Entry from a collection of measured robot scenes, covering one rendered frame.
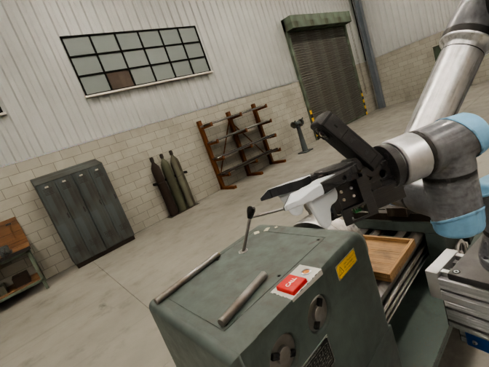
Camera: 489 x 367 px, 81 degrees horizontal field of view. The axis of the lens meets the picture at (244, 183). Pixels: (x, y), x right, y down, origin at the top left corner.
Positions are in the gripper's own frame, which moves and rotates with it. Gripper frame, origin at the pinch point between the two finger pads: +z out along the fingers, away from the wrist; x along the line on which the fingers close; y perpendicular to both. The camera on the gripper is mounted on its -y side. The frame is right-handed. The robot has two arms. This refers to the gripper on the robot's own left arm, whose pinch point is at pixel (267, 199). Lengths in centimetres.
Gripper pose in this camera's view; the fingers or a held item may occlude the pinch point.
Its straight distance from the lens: 42.5
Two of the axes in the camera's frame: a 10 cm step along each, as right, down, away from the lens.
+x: -1.4, -0.2, 9.9
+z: -9.3, 3.6, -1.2
